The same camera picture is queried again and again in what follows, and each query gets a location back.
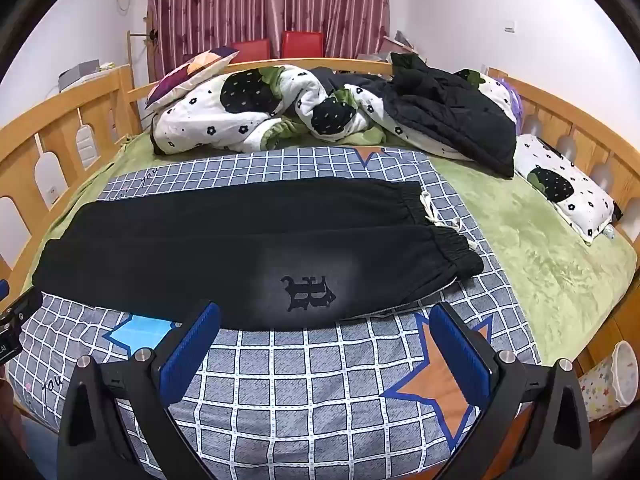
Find black pants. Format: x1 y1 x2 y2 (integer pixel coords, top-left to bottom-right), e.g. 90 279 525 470
31 177 485 333

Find multicoloured geometric cushion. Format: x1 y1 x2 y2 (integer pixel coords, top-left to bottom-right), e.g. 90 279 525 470
144 47 241 111

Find white strawberry print quilt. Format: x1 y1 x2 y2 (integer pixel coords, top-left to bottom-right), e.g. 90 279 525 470
150 62 518 162

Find pale box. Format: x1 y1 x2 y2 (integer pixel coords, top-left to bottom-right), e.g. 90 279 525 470
377 30 421 58

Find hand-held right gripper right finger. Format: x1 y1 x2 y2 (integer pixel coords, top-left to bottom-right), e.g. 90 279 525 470
429 302 593 480

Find person's blue jeans leg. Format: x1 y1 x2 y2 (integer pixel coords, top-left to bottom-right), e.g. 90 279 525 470
20 417 63 480

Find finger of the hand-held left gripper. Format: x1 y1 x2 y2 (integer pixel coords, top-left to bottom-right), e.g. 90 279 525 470
6 289 44 325

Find wooden coat rack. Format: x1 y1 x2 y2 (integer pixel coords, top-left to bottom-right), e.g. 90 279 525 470
125 30 161 136

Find white strawberry print pillow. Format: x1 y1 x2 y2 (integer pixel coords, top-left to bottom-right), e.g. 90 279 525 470
514 132 623 246

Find star print waste bin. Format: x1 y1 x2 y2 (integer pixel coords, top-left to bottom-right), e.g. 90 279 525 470
577 341 640 423

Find wooden bed frame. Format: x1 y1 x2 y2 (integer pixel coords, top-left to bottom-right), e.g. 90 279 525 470
0 57 640 391

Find red chair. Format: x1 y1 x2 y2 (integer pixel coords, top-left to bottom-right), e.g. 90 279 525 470
227 39 271 61
281 31 325 58

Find green bed sheet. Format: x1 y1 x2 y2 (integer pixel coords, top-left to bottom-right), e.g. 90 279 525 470
40 130 638 368

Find black quilted jacket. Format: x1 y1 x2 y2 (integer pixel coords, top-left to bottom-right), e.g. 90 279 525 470
310 52 518 178

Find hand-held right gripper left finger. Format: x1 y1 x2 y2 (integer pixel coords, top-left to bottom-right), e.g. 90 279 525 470
59 301 222 480

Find blue-grey checked star blanket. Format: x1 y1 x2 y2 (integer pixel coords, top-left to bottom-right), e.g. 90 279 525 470
7 145 543 480

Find striped maroon floral curtain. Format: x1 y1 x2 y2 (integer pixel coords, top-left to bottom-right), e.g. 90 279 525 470
147 0 391 78

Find purple plush item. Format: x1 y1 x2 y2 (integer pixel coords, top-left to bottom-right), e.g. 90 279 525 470
502 77 527 126

